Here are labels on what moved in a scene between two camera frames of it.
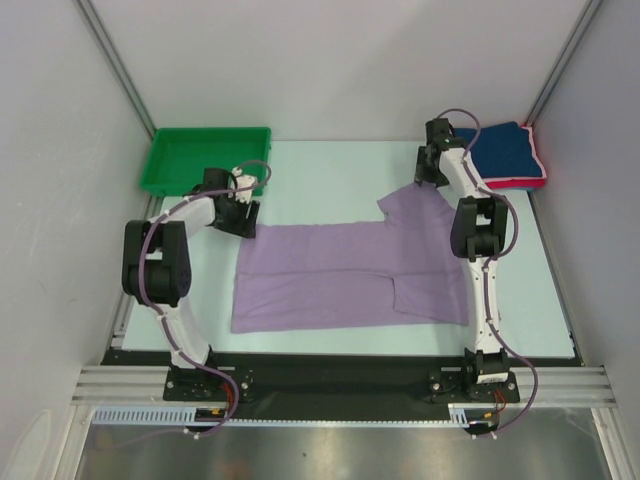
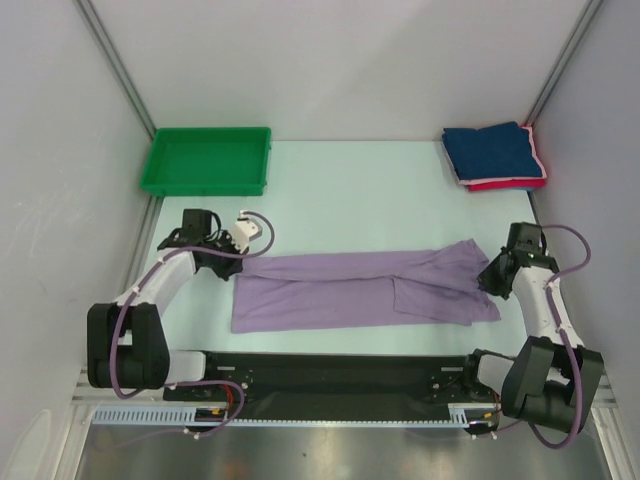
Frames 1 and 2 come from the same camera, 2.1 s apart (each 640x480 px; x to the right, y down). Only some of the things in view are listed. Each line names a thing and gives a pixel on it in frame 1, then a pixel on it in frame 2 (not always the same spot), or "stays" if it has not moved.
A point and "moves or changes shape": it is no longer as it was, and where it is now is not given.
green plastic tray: (177, 158) stays
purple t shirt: (348, 276) moves or changes shape
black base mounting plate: (477, 382) stays
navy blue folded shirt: (502, 151) stays
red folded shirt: (516, 183) stays
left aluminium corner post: (108, 48) stays
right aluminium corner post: (563, 62) stays
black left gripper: (245, 227) -> (234, 266)
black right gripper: (422, 174) -> (486, 281)
